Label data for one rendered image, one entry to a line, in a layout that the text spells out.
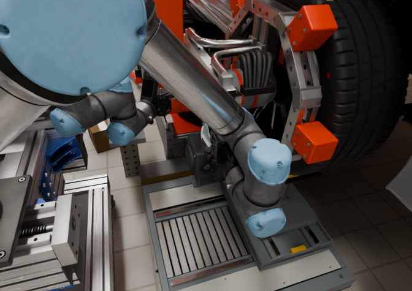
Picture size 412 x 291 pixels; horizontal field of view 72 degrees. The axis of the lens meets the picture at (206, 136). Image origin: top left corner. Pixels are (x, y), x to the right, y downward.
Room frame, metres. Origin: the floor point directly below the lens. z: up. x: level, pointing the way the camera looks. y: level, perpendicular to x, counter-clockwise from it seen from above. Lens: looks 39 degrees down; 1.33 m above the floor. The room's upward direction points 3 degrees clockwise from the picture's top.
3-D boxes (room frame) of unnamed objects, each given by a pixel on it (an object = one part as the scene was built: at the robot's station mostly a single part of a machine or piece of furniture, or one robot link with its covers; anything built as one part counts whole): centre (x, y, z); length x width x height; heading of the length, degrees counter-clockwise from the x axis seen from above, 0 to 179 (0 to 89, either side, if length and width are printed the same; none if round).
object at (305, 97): (0.89, -0.18, 0.85); 0.54 x 0.07 x 0.54; 20
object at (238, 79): (0.87, -0.11, 0.85); 0.21 x 0.14 x 0.14; 110
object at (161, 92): (0.81, 0.18, 0.80); 0.12 x 0.08 x 0.09; 160
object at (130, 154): (1.26, 0.46, 0.21); 0.10 x 0.10 x 0.42; 20
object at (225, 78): (0.76, -0.10, 1.03); 0.19 x 0.18 x 0.11; 110
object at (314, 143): (0.60, -0.29, 0.85); 0.09 x 0.08 x 0.07; 20
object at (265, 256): (0.90, -0.35, 0.13); 0.50 x 0.36 x 0.10; 20
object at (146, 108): (0.74, 0.21, 0.81); 0.08 x 0.05 x 0.08; 70
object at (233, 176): (0.44, -0.09, 0.85); 0.08 x 0.05 x 0.08; 110
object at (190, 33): (0.94, -0.03, 1.03); 0.19 x 0.18 x 0.11; 110
